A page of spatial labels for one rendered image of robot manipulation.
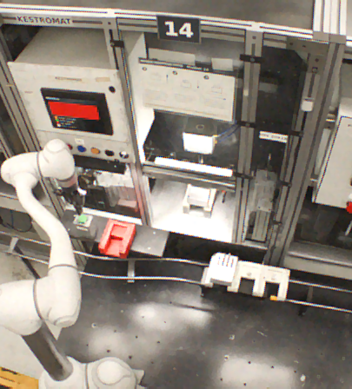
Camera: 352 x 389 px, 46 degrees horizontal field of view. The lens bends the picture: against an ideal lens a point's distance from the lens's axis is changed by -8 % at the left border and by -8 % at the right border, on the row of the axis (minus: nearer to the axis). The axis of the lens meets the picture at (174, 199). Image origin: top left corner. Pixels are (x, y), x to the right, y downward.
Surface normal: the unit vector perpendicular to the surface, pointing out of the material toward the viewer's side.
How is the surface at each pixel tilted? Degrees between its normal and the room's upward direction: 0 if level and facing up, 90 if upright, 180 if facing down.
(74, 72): 90
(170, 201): 0
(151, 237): 0
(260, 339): 0
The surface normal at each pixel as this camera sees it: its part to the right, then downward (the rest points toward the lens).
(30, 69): -0.26, 0.80
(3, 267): -0.06, -0.57
